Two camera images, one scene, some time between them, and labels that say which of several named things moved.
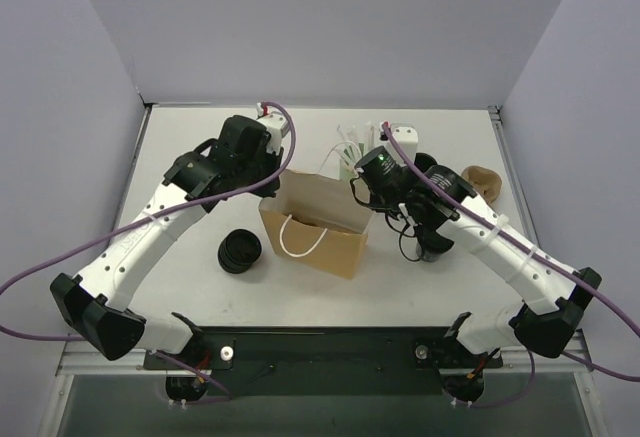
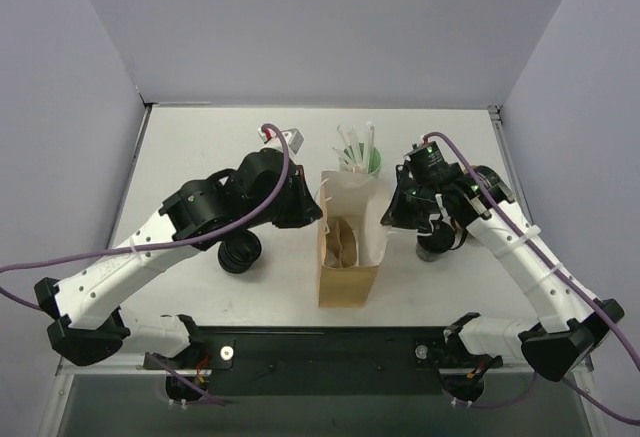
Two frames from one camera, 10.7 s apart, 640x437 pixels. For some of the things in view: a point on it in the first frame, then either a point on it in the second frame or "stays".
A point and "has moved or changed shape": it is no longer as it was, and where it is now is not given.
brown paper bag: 315,220 has moved or changed shape
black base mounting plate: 325,360 stays
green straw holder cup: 347,165 to 375,159
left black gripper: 270,177 to 298,202
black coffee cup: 431,244 stays
